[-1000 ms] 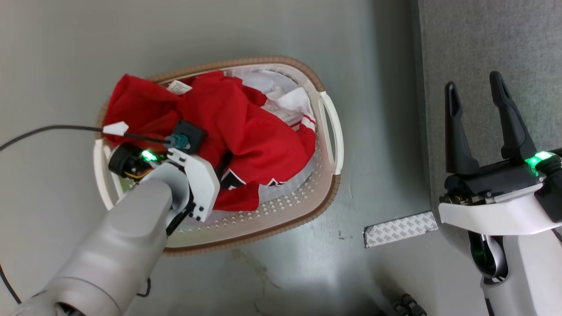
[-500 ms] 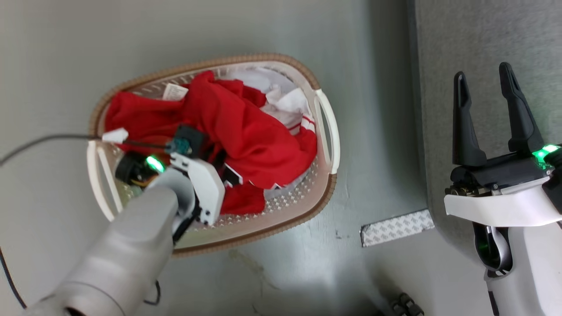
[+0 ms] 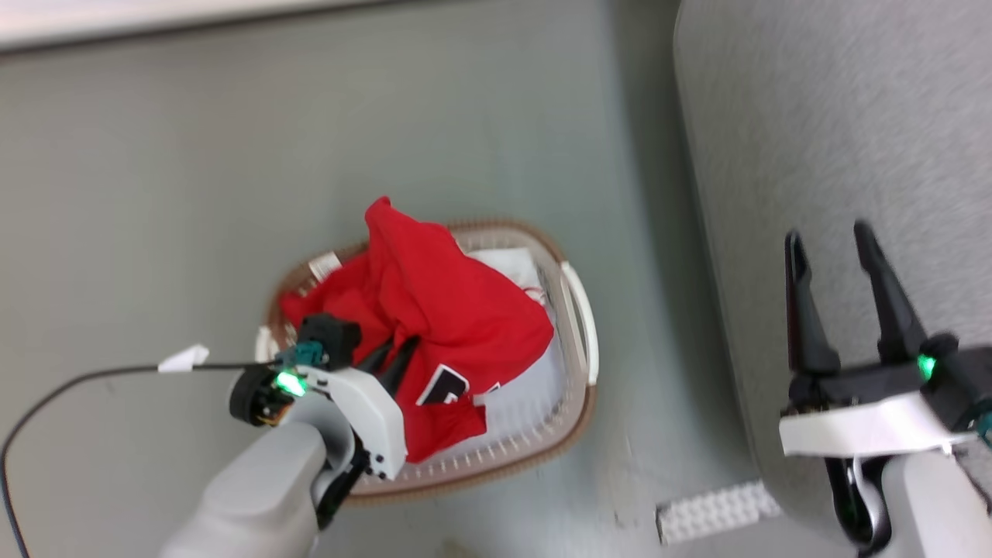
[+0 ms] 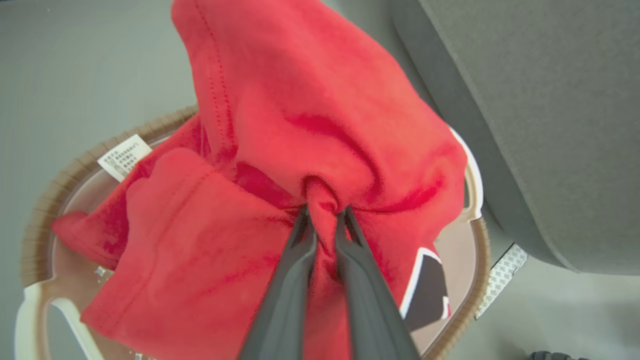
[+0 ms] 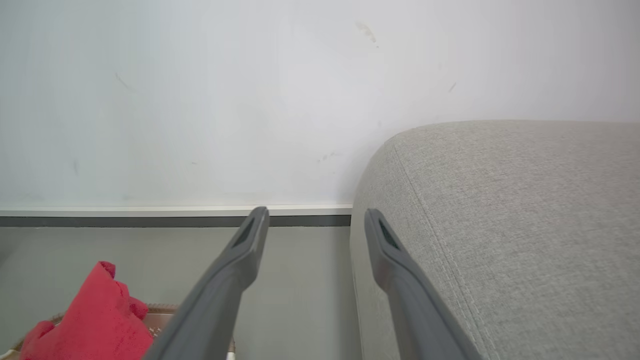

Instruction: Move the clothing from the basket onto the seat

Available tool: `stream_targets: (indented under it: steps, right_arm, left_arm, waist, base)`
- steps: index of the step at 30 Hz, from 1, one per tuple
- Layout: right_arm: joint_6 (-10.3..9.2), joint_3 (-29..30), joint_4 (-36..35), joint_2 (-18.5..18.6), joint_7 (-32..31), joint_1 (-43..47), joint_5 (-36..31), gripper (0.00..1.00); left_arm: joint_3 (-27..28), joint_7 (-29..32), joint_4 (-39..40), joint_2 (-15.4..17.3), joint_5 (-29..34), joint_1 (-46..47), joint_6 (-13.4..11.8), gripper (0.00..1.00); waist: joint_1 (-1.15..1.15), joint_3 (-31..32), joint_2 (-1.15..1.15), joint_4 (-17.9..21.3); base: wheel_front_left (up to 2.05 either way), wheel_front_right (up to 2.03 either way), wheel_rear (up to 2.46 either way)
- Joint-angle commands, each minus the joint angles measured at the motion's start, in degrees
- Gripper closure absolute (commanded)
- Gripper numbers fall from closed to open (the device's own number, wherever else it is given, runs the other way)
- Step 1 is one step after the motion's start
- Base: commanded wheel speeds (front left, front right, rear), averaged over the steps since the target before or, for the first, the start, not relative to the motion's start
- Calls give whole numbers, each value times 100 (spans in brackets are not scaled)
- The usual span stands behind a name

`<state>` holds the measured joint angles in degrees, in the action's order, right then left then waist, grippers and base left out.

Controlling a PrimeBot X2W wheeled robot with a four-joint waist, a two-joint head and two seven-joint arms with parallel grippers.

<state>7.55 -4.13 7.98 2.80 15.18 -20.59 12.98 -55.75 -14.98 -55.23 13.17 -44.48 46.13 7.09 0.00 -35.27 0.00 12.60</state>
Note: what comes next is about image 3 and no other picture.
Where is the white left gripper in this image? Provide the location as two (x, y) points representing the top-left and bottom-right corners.
(229, 336), (421, 482)

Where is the red garment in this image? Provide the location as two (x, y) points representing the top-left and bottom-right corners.
(279, 196), (556, 464)

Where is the white brown-rimmed laundry basket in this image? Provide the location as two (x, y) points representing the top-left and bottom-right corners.
(256, 219), (600, 506)

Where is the white studded building plate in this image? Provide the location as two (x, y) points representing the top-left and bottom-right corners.
(656, 479), (784, 546)

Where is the thin black cable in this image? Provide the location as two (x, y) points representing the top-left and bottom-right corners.
(0, 361), (281, 558)

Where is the white tape tag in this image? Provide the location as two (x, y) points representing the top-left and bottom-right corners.
(157, 344), (210, 374)

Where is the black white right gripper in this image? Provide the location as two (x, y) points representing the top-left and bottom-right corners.
(779, 220), (992, 460)

